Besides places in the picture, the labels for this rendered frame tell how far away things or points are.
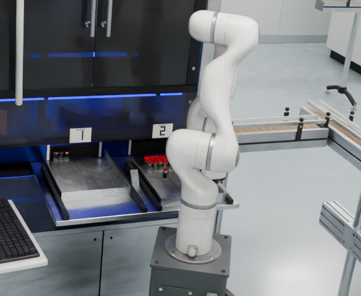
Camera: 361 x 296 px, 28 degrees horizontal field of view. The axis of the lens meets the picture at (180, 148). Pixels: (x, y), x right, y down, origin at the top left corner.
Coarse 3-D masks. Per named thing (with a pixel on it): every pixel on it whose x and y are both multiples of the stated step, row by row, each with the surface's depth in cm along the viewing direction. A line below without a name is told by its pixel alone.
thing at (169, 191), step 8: (136, 168) 292; (144, 176) 284; (152, 176) 291; (160, 176) 291; (168, 176) 292; (176, 176) 293; (152, 184) 284; (160, 184) 285; (168, 184) 285; (176, 184) 286; (152, 192) 276; (160, 192) 279; (168, 192) 280; (176, 192) 280; (224, 192) 277; (160, 200) 268; (168, 200) 268; (176, 200) 270; (224, 200) 278
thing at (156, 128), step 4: (160, 124) 297; (164, 124) 298; (168, 124) 298; (172, 124) 299; (156, 128) 297; (160, 128) 298; (168, 128) 299; (152, 132) 297; (156, 132) 298; (164, 132) 299; (168, 132) 300; (152, 136) 298; (156, 136) 299; (160, 136) 299; (164, 136) 300; (168, 136) 301
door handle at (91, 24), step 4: (92, 0) 260; (92, 4) 260; (92, 8) 261; (92, 12) 261; (92, 16) 262; (92, 20) 263; (88, 24) 267; (92, 24) 263; (92, 28) 264; (92, 32) 264; (92, 36) 265
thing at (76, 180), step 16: (48, 160) 294; (80, 160) 297; (96, 160) 299; (112, 160) 293; (64, 176) 283; (80, 176) 284; (96, 176) 286; (112, 176) 287; (64, 192) 264; (80, 192) 266; (96, 192) 269; (112, 192) 271; (128, 192) 274
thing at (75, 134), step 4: (80, 128) 285; (84, 128) 285; (88, 128) 286; (72, 132) 284; (76, 132) 285; (80, 132) 285; (84, 132) 286; (88, 132) 287; (72, 136) 285; (76, 136) 286; (80, 136) 286; (84, 136) 287; (88, 136) 287; (72, 140) 286; (76, 140) 286; (80, 140) 287; (84, 140) 288; (88, 140) 288
